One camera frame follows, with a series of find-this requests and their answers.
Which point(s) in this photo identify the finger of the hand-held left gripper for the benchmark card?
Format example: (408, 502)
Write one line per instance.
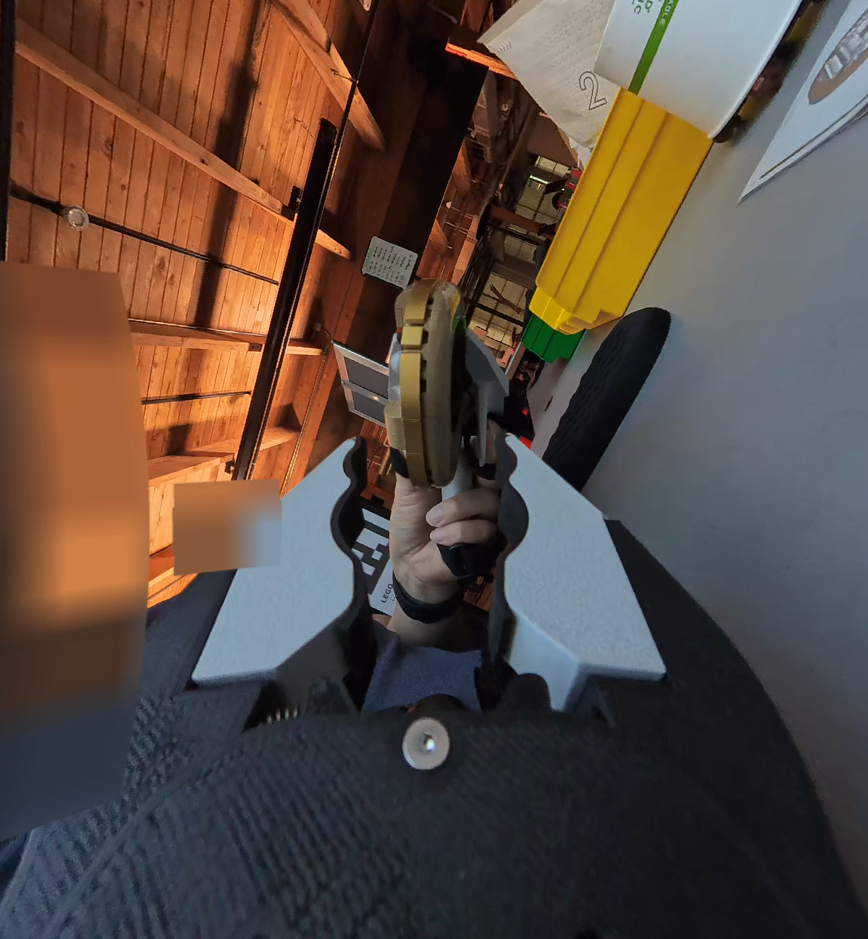
(487, 381)

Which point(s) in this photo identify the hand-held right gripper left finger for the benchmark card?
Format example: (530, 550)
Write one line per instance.
(287, 609)

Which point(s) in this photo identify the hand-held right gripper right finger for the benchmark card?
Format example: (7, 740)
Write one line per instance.
(573, 587)

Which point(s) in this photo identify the round gold lego model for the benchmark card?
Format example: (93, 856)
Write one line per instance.
(427, 381)

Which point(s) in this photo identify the person's left forearm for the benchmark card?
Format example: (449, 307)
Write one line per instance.
(434, 634)

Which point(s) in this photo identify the lego instruction booklet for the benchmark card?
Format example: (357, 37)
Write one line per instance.
(830, 88)

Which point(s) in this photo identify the person's left hand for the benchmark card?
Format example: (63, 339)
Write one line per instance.
(412, 535)

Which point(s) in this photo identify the green plastic bin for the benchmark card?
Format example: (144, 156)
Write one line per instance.
(551, 341)

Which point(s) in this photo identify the yellow plastic bin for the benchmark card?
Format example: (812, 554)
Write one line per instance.
(617, 205)
(559, 315)

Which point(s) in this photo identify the black framed marker sign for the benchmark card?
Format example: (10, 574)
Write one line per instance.
(379, 572)

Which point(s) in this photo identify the black wristband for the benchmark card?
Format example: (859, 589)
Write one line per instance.
(423, 607)

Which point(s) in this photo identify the black mesh chair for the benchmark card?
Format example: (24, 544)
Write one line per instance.
(610, 396)

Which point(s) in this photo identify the grey framed screen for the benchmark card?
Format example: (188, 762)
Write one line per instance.
(360, 381)

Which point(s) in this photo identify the person's blue jeans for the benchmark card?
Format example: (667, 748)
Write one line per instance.
(419, 675)

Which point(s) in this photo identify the black pole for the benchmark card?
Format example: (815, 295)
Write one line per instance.
(287, 293)

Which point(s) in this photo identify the white paper bag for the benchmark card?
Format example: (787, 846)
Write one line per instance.
(551, 59)

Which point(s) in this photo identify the white paper cup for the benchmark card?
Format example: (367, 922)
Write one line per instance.
(683, 59)

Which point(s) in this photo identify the white wall note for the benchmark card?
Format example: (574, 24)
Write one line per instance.
(390, 260)

